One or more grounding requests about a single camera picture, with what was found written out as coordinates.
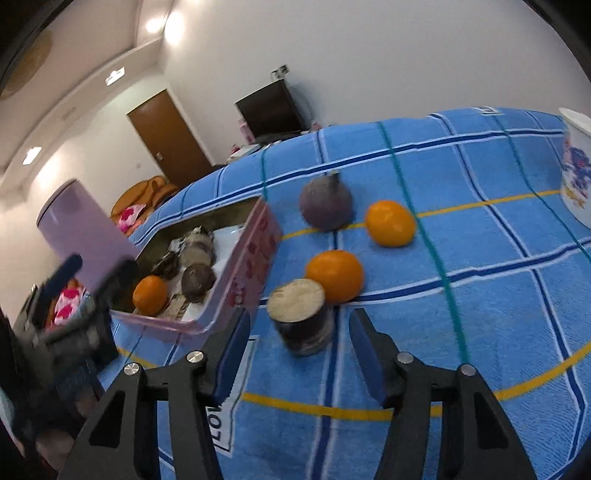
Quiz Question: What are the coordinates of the orange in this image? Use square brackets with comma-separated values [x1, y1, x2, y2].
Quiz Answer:
[304, 250, 365, 304]
[132, 275, 168, 316]
[365, 200, 417, 248]

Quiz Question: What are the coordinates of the large purple turnip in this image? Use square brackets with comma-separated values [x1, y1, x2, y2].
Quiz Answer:
[298, 171, 353, 232]

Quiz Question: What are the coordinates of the pink tin lid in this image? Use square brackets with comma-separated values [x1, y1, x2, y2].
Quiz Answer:
[36, 179, 139, 292]

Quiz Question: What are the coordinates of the orange in tin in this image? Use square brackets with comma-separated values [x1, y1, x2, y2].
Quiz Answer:
[132, 275, 168, 316]

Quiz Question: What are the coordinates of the pink floral cushion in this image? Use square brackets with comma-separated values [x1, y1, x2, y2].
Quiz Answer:
[116, 204, 146, 234]

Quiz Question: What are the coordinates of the orange brown sofa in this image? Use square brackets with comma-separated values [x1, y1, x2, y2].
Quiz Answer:
[110, 175, 179, 220]

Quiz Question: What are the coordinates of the pink metal tin box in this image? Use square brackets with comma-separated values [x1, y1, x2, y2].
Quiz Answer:
[112, 196, 283, 341]

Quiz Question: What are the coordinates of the dark round fruit in tin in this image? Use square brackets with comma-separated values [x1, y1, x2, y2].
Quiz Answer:
[181, 263, 216, 303]

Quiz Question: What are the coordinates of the brown wooden door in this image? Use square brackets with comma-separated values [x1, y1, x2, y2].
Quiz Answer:
[127, 90, 213, 188]

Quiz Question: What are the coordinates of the blue plaid towel cloth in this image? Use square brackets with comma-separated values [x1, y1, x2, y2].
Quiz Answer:
[98, 106, 591, 480]

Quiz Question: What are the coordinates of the white tv stand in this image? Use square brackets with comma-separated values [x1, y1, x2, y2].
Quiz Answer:
[228, 143, 263, 163]

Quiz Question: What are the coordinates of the black television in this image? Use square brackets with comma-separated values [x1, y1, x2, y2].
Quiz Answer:
[235, 79, 310, 141]

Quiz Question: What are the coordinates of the white floral enamel mug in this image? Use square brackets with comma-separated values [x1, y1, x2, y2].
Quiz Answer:
[559, 107, 591, 228]

